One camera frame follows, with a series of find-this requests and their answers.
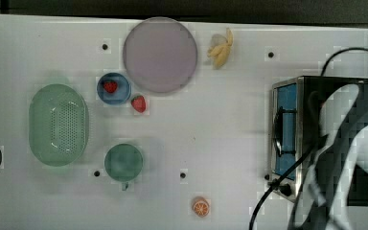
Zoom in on strawberry in blue bowl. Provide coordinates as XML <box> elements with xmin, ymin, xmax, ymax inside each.
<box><xmin>103</xmin><ymin>80</ymin><xmax>118</xmax><ymax>94</ymax></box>

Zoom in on green mug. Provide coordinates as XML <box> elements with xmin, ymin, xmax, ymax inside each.
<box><xmin>103</xmin><ymin>143</ymin><xmax>144</xmax><ymax>191</ymax></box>

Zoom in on strawberry on table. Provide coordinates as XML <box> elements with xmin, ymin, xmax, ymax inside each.
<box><xmin>130</xmin><ymin>95</ymin><xmax>147</xmax><ymax>113</ymax></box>

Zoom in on peeled banana toy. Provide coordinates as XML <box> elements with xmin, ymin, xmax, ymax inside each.
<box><xmin>207</xmin><ymin>28</ymin><xmax>234</xmax><ymax>69</ymax></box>

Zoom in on green oval colander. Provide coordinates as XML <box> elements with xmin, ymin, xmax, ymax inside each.
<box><xmin>29</xmin><ymin>84</ymin><xmax>89</xmax><ymax>167</ymax></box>

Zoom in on orange slice toy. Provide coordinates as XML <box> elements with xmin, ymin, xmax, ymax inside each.
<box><xmin>192</xmin><ymin>196</ymin><xmax>210</xmax><ymax>218</ymax></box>

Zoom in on blue small bowl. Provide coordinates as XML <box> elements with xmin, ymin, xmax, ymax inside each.
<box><xmin>97</xmin><ymin>73</ymin><xmax>131</xmax><ymax>105</ymax></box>

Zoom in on black toaster oven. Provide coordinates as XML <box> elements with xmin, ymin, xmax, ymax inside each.
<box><xmin>270</xmin><ymin>76</ymin><xmax>368</xmax><ymax>201</ymax></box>

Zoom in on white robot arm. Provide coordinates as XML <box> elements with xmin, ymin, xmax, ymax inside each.
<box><xmin>287</xmin><ymin>84</ymin><xmax>368</xmax><ymax>230</ymax></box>

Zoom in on lilac round plate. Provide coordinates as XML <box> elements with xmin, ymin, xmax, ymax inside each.
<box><xmin>123</xmin><ymin>17</ymin><xmax>197</xmax><ymax>94</ymax></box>

